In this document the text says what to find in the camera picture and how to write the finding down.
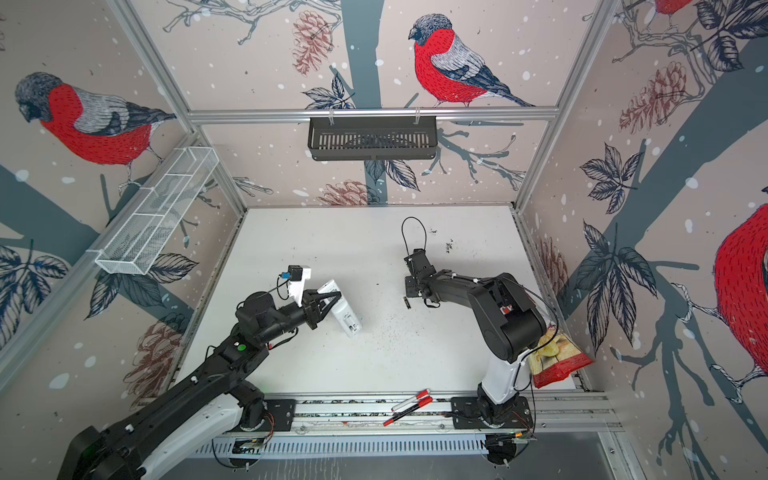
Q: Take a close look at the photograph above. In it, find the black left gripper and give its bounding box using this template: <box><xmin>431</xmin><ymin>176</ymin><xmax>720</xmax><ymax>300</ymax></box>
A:
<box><xmin>257</xmin><ymin>287</ymin><xmax>341</xmax><ymax>346</ymax></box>

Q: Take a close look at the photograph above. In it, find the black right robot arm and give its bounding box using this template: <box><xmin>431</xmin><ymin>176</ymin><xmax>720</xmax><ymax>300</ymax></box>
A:
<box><xmin>404</xmin><ymin>249</ymin><xmax>548</xmax><ymax>406</ymax></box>

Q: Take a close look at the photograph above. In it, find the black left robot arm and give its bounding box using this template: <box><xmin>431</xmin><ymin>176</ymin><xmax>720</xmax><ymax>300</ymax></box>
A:
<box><xmin>58</xmin><ymin>290</ymin><xmax>342</xmax><ymax>479</ymax></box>

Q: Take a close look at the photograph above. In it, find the red marker pen upper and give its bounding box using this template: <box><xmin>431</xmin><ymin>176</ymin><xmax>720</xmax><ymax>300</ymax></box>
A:
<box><xmin>391</xmin><ymin>388</ymin><xmax>430</xmax><ymax>412</ymax></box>

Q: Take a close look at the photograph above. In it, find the red marker pen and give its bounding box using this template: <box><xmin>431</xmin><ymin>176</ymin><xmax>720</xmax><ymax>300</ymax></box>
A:
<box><xmin>391</xmin><ymin>388</ymin><xmax>430</xmax><ymax>412</ymax></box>
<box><xmin>383</xmin><ymin>396</ymin><xmax>433</xmax><ymax>427</ymax></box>

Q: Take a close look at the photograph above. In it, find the red marker pen lower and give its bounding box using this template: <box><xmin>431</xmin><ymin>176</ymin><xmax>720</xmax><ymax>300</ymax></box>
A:
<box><xmin>383</xmin><ymin>396</ymin><xmax>433</xmax><ymax>427</ymax></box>

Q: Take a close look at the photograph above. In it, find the red chips bag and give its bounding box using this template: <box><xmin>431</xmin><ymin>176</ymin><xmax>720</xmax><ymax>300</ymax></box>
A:
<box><xmin>528</xmin><ymin>327</ymin><xmax>593</xmax><ymax>389</ymax></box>

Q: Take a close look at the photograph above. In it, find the aluminium horizontal crossbar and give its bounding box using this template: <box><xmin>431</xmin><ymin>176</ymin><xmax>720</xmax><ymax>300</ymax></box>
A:
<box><xmin>187</xmin><ymin>106</ymin><xmax>561</xmax><ymax>126</ymax></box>

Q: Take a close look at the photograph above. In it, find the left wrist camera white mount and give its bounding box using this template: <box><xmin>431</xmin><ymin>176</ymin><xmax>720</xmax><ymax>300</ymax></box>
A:
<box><xmin>277</xmin><ymin>264</ymin><xmax>312</xmax><ymax>306</ymax></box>

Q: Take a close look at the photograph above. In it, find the black right camera cable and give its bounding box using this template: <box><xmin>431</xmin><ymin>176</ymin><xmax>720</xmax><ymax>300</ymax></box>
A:
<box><xmin>400</xmin><ymin>216</ymin><xmax>428</xmax><ymax>256</ymax></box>

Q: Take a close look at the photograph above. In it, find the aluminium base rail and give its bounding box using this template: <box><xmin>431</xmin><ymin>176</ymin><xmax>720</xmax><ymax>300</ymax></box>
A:
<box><xmin>122</xmin><ymin>392</ymin><xmax>625</xmax><ymax>460</ymax></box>

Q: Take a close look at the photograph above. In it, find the black wall basket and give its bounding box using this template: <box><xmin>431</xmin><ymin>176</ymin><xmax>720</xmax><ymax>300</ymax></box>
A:
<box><xmin>307</xmin><ymin>116</ymin><xmax>438</xmax><ymax>161</ymax></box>

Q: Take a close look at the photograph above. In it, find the white wire mesh basket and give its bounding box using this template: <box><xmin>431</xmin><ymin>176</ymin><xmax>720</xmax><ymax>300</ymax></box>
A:
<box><xmin>95</xmin><ymin>146</ymin><xmax>219</xmax><ymax>275</ymax></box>

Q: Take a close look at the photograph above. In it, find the aluminium frame corner post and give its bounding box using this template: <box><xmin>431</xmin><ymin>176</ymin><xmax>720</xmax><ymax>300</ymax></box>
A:
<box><xmin>107</xmin><ymin>0</ymin><xmax>247</xmax><ymax>217</ymax></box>

